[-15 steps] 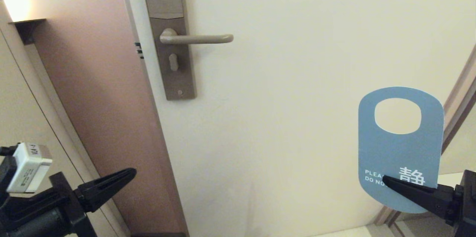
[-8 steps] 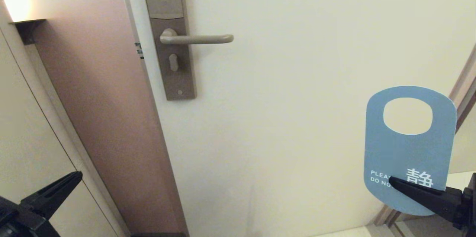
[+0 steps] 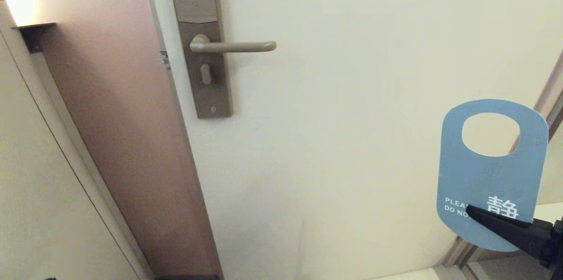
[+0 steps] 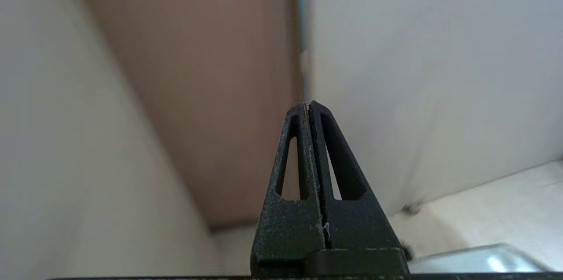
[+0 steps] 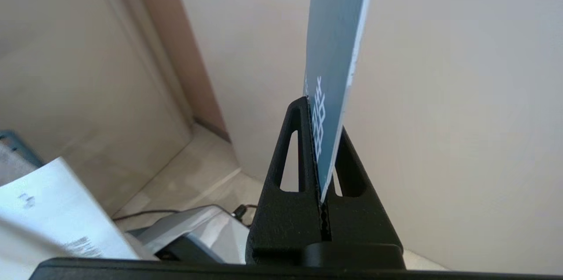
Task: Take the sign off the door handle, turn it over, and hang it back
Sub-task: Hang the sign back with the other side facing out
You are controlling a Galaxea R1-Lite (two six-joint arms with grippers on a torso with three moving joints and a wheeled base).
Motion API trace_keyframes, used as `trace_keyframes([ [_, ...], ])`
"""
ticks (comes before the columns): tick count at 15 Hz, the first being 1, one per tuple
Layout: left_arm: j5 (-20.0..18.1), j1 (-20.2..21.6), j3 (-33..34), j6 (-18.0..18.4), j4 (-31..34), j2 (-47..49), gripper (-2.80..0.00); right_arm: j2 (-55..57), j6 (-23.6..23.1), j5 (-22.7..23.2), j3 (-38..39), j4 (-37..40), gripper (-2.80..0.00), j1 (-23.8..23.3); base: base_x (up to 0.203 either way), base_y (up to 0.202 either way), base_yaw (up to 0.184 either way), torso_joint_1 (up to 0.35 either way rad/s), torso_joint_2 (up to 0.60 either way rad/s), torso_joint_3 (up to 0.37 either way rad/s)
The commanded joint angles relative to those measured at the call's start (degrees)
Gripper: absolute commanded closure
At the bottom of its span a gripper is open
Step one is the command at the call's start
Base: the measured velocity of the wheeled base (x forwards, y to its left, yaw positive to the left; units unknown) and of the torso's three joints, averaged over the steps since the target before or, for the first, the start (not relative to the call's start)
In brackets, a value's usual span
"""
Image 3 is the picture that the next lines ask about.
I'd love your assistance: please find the white room door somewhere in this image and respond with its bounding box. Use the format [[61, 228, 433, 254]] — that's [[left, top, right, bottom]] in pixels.
[[141, 0, 563, 280]]

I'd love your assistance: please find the white shelf board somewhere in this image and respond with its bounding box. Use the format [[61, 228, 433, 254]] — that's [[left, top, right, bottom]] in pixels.
[[533, 203, 563, 224]]

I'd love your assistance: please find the wall lamp with shelf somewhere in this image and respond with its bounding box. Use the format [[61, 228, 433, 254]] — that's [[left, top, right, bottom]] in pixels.
[[12, 22, 56, 53]]

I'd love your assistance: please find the beige metal door handle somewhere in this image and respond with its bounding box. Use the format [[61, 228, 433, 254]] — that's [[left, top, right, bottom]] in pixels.
[[190, 34, 278, 54]]

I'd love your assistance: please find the blue door hanger sign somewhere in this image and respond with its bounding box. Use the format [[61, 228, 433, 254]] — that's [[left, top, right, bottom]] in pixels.
[[436, 98, 550, 253]]

